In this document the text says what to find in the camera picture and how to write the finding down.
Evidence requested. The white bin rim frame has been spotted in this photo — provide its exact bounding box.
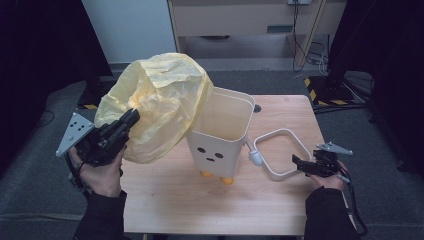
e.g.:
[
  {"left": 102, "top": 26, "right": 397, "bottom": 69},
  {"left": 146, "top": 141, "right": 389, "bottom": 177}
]
[{"left": 245, "top": 128, "right": 313, "bottom": 182}]

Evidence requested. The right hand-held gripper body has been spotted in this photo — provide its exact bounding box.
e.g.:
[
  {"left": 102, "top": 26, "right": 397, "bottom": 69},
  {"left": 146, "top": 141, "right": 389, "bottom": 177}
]
[{"left": 310, "top": 141, "right": 354, "bottom": 178}]

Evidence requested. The person's left hand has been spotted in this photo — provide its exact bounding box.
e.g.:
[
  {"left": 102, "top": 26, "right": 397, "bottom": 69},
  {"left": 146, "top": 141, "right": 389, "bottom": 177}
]
[{"left": 68, "top": 146, "right": 126, "bottom": 198}]

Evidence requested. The yellow plastic trash bag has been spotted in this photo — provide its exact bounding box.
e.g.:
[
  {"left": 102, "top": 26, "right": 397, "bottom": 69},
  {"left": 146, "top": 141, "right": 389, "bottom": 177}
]
[{"left": 94, "top": 52, "right": 214, "bottom": 165}]

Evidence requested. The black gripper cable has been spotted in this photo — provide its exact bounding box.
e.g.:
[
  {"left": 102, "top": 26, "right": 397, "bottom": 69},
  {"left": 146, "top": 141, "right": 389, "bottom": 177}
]
[{"left": 339, "top": 165, "right": 370, "bottom": 238}]

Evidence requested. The person's right hand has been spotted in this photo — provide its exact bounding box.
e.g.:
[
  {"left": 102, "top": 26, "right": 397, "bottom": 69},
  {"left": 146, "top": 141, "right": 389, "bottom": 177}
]
[{"left": 308, "top": 159, "right": 350, "bottom": 192}]

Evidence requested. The black hanging cable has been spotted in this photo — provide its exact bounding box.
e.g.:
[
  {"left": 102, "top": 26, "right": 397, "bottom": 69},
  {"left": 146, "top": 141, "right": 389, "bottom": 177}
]
[{"left": 292, "top": 2, "right": 329, "bottom": 73}]

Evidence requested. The beige office desk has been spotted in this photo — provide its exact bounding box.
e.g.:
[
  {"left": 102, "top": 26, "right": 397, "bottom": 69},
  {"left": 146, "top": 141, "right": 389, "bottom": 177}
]
[{"left": 167, "top": 0, "right": 348, "bottom": 68}]

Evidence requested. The white cable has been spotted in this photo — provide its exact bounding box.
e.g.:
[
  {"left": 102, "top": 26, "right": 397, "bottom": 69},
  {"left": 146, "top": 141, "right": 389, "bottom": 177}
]
[{"left": 317, "top": 44, "right": 330, "bottom": 77}]

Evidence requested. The black curtain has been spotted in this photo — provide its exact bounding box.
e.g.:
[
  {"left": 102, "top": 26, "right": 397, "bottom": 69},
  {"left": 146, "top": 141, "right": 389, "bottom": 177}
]
[
  {"left": 0, "top": 0, "right": 114, "bottom": 169},
  {"left": 327, "top": 0, "right": 424, "bottom": 176}
]

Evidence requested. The black yellow striped stand base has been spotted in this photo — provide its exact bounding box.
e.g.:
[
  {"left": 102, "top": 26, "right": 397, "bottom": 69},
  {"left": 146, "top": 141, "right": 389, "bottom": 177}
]
[
  {"left": 76, "top": 75, "right": 117, "bottom": 111},
  {"left": 303, "top": 75, "right": 356, "bottom": 108}
]

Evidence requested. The white trash bin with face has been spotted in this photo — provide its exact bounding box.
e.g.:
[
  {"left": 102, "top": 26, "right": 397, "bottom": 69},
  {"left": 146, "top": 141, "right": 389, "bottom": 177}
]
[{"left": 185, "top": 85, "right": 256, "bottom": 186}]

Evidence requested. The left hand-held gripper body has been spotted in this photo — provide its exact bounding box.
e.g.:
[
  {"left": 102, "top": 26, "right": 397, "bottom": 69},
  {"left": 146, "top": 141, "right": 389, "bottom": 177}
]
[{"left": 55, "top": 112, "right": 132, "bottom": 168}]

